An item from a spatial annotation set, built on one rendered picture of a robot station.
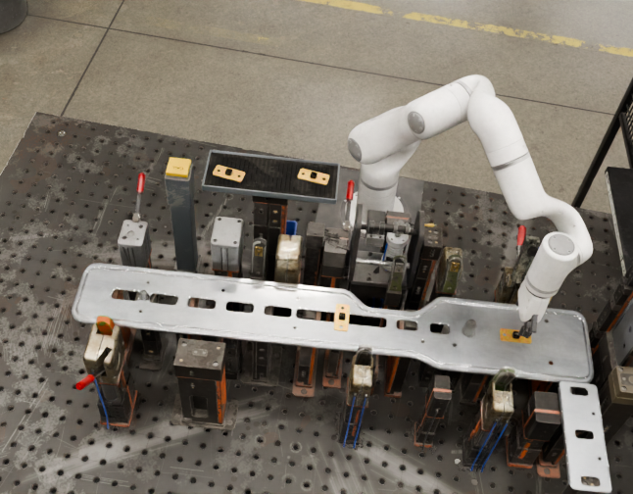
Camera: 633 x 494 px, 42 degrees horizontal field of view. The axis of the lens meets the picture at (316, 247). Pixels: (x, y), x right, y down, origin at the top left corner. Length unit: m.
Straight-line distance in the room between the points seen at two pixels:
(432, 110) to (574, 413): 0.84
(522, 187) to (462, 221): 0.97
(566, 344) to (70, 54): 3.11
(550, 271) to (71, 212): 1.60
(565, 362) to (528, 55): 2.77
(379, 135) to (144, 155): 1.02
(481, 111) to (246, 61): 2.66
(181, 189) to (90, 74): 2.16
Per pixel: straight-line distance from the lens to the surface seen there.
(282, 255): 2.20
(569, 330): 2.32
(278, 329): 2.16
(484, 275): 2.73
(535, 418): 2.18
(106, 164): 2.99
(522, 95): 4.50
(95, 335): 2.11
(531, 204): 1.92
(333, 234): 2.26
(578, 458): 2.14
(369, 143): 2.30
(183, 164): 2.31
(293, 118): 4.13
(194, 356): 2.09
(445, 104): 2.00
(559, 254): 1.93
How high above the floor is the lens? 2.84
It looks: 52 degrees down
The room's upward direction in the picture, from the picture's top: 6 degrees clockwise
